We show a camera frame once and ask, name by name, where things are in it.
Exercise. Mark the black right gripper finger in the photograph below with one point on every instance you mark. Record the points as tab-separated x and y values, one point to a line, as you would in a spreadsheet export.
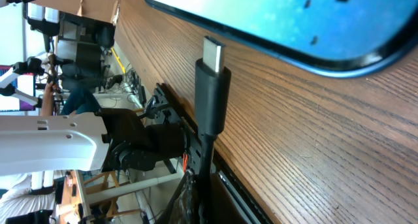
185	206

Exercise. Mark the Galaxy S24 smartphone blue screen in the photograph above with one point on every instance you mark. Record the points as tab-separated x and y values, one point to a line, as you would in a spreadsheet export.
334	38

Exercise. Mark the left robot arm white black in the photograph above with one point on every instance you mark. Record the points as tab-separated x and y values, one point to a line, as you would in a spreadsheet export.
110	139

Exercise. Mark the person in white shirt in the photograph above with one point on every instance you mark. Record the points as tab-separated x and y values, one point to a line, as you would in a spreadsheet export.
20	199

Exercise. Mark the wooden chair frame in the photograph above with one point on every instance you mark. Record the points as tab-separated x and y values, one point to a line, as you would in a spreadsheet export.
103	192

